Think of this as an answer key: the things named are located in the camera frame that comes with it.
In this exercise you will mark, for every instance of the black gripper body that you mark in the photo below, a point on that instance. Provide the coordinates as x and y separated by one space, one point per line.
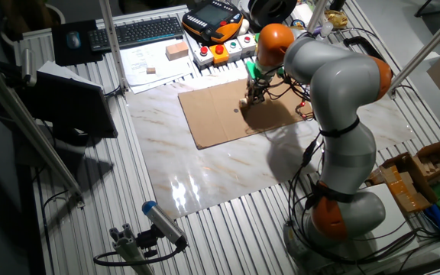
258 86

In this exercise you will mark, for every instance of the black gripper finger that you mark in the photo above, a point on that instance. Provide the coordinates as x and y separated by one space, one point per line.
261 98
251 97

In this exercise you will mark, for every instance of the small wooden cube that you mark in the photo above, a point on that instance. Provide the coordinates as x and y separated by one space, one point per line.
151 70
243 102

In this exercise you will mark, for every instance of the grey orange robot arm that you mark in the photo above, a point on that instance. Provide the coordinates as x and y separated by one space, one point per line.
334 88

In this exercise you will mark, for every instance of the large wooden block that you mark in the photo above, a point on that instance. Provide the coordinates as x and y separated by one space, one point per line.
176 50

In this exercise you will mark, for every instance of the white box small red button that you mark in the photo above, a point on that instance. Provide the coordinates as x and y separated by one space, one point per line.
246 44

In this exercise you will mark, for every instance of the white box green button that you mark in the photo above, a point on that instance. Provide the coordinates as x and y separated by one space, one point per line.
233 49

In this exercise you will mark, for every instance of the brown cardboard sheet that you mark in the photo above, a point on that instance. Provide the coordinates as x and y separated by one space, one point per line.
212 122

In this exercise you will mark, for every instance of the yellow box green mushroom button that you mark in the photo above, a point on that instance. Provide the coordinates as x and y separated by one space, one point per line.
257 37

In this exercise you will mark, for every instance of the orange box red button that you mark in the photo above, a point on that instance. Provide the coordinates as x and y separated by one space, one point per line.
219 54

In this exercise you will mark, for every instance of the white box red emergency button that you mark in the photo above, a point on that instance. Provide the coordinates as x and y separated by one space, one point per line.
203 56

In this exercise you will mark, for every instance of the black round spool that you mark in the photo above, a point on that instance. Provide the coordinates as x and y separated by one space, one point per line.
273 11

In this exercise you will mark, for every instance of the black orange teach pendant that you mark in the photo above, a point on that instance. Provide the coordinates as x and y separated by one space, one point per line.
212 19

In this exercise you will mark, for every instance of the white carton box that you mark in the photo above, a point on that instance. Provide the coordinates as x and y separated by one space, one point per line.
302 11

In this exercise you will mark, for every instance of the white marble pattern mat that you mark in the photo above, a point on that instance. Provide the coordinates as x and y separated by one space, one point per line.
204 172

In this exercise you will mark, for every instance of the small white bottle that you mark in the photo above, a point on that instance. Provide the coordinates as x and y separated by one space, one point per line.
325 29

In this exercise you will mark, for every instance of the silver upright pole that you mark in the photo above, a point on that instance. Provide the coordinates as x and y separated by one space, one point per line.
317 15

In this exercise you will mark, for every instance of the gold foil bag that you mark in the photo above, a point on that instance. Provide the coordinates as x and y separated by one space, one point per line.
336 19

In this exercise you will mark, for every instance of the printed paper stack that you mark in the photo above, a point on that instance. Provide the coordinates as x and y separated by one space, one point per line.
147 57

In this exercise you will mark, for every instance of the black keyboard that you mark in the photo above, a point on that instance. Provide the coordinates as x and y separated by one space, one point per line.
136 32

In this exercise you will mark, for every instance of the flattened taped cardboard pieces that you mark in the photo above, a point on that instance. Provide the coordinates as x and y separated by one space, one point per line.
403 191

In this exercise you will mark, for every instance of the slanted silver pole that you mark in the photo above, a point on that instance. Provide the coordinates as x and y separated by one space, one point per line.
426 49

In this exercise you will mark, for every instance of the black monitor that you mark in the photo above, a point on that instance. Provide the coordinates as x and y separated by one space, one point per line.
71 107

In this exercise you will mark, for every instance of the open cardboard box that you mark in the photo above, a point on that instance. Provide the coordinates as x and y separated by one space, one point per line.
434 156

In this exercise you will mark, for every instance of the grey computer mouse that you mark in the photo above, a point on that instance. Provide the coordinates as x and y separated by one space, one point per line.
73 39

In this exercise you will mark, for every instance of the black mouse pad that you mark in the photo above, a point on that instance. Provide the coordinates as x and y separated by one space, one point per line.
63 55

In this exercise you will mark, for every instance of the white paper sheet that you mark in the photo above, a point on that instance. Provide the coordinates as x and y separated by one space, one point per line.
59 72

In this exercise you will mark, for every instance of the short aluminium profile stand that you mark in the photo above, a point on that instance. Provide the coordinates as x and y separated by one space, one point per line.
128 248

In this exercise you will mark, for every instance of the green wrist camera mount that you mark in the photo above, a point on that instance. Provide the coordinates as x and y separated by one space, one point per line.
250 70

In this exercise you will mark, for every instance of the upright aluminium profile post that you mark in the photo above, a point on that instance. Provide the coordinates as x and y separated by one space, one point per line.
113 46

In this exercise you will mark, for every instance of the silver camera blue cap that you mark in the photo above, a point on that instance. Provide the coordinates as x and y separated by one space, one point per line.
164 223

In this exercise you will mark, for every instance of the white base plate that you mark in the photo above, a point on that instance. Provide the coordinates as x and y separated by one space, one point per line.
395 217

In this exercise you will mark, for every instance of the slanted aluminium frame beam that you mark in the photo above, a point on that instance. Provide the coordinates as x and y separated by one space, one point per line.
25 126

